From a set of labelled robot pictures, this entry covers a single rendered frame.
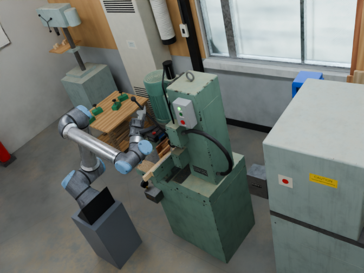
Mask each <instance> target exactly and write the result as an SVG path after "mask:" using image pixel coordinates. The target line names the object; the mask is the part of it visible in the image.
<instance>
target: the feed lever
mask: <svg viewBox="0 0 364 273"><path fill-rule="evenodd" d="M131 101H133V102H135V103H136V104H137V105H138V106H139V107H140V108H141V109H142V110H144V108H143V107H142V106H141V105H140V104H139V103H138V102H137V101H136V97H135V96H132V97H131ZM146 115H147V116H148V117H149V118H150V119H151V120H152V121H153V122H154V123H155V124H156V125H157V126H158V127H159V128H160V129H161V131H162V132H163V133H164V134H165V135H166V136H167V137H168V134H167V133H166V132H165V131H164V130H163V129H162V128H161V127H160V125H159V124H158V123H157V122H156V121H155V120H154V119H153V118H152V117H151V116H150V115H149V114H148V113H147V112H146ZM168 138H169V137H168ZM168 144H169V145H170V146H171V147H173V148H175V146H174V145H171V142H170V140H169V141H168Z"/></svg>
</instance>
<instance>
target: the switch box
mask: <svg viewBox="0 0 364 273"><path fill-rule="evenodd" d="M172 104H173V108H174V111H175V114H176V117H177V120H178V124H179V125H180V126H184V125H182V124H181V122H180V121H181V120H183V121H184V122H185V125H186V126H184V127H187V128H190V129H192V128H193V127H194V126H195V125H196V124H197V118H196V114H195V111H194V107H193V103H192V100H188V99H183V98H180V97H179V98H177V99H176V100H175V101H173V102H172ZM178 107H180V108H181V110H180V111H182V112H180V111H178V110H179V109H178ZM179 113H182V114H183V115H182V116H183V117H184V118H181V117H180V115H179Z"/></svg>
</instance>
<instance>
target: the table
mask: <svg viewBox="0 0 364 273"><path fill-rule="evenodd" d="M144 160H148V161H150V162H152V163H154V164H156V163H157V162H158V161H159V160H160V158H159V156H158V153H157V150H156V149H155V150H152V152H151V153H150V155H149V156H148V157H146V158H145V159H144ZM174 166H175V164H174V161H173V160H172V161H171V162H170V163H169V164H168V165H167V166H166V167H165V168H164V169H163V170H162V171H161V172H160V173H159V174H158V175H157V176H156V177H153V176H151V177H150V178H149V180H151V181H154V182H156V183H159V182H160V181H161V180H162V179H163V178H164V177H165V175H167V174H168V172H169V171H170V170H171V169H172V168H173V167H174ZM137 167H138V166H137ZM135 169H136V172H137V174H139V175H141V176H144V175H145V174H146V172H144V171H142V170H140V169H138V168H135Z"/></svg>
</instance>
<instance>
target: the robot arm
mask: <svg viewBox="0 0 364 273"><path fill-rule="evenodd" d="M136 113H137V114H138V118H132V119H131V121H130V122H129V129H130V131H129V136H128V137H130V139H129V149H128V152H127V153H124V152H121V151H119V150H118V149H116V148H114V147H112V146H110V145H108V144H106V143H105V142H103V141H101V140H99V139H97V138H95V137H93V136H92V134H91V131H90V125H89V119H91V118H92V115H91V113H90V111H89V110H88V109H87V108H86V107H84V106H82V105H79V106H77V107H75V108H74V109H73V110H71V111H70V112H69V113H67V114H66V115H64V116H63V117H62V118H61V119H60V121H59V123H58V132H59V134H60V136H61V137H63V138H64V139H66V140H72V141H74V142H75V143H77V145H78V148H79V151H80V156H81V159H82V161H81V163H80V165H81V168H80V169H79V170H77V171H75V170H73V171H71V172H70V173H69V174H68V175H67V176H66V177H65V178H64V180H63V181H62V183H61V185H62V186H63V187H64V189H65V190H66V191H67V192H68V193H69V194H70V195H71V196H72V197H73V198H74V199H75V200H76V201H77V203H78V205H79V207H80V209H81V210H82V209H83V208H84V207H85V206H86V205H87V204H88V203H89V202H90V201H91V200H93V199H94V198H95V197H96V196H97V195H98V194H99V193H100V192H99V191H98V190H96V189H94V188H92V187H91V186H90V184H91V183H92V182H94V181H95V180H96V179H97V178H98V177H99V176H100V175H102V174H103V172H104V171H105V170H106V167H105V164H104V163H103V162H102V160H101V159H100V158H98V157H96V154H97V155H98V156H100V157H102V158H104V159H106V160H107V161H109V162H110V163H112V164H114V165H115V168H116V169H117V170H118V171H119V172H120V173H122V174H127V173H128V172H130V171H131V170H132V169H133V168H134V167H135V166H136V165H137V164H141V163H142V160H143V159H144V158H145V157H146V156H147V155H149V154H150V153H151V152H152V144H151V143H150V142H149V141H147V140H144V138H143V137H142V135H144V134H146V133H149V132H152V131H154V129H155V126H154V125H153V126H149V127H147V128H145V129H143V127H144V122H145V117H146V106H144V110H138V111H137V112H136Z"/></svg>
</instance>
